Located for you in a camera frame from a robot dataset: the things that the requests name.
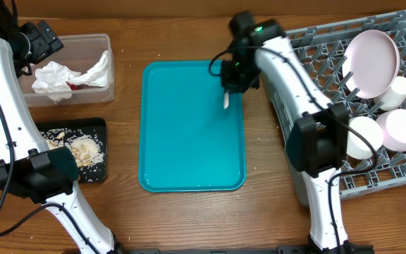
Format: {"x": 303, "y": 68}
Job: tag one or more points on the black food waste tray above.
{"x": 89, "y": 126}

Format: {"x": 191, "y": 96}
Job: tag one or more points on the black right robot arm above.
{"x": 314, "y": 128}

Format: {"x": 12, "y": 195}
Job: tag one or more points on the teal plastic tray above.
{"x": 188, "y": 141}

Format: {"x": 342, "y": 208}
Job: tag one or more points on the pink bowl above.
{"x": 393, "y": 125}

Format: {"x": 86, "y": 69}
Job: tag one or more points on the red snack wrapper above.
{"x": 72, "y": 86}

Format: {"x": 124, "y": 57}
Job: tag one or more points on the rice and peanut leftovers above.
{"x": 86, "y": 149}

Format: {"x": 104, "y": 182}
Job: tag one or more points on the clear plastic bin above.
{"x": 79, "y": 53}

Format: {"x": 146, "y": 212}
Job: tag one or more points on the white upturned cup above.
{"x": 394, "y": 96}

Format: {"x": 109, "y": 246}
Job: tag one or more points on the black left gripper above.
{"x": 44, "y": 46}

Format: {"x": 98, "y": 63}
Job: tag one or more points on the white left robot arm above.
{"x": 28, "y": 168}

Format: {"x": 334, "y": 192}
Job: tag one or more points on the pink plate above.
{"x": 372, "y": 63}

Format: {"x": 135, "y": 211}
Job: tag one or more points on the grey dishwasher rack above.
{"x": 321, "y": 50}

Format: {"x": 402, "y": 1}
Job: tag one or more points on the white plastic fork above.
{"x": 226, "y": 100}

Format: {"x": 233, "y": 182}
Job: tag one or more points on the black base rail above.
{"x": 295, "y": 249}

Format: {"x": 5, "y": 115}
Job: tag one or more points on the white napkin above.
{"x": 54, "y": 76}

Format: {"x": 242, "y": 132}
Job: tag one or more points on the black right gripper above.
{"x": 232, "y": 85}

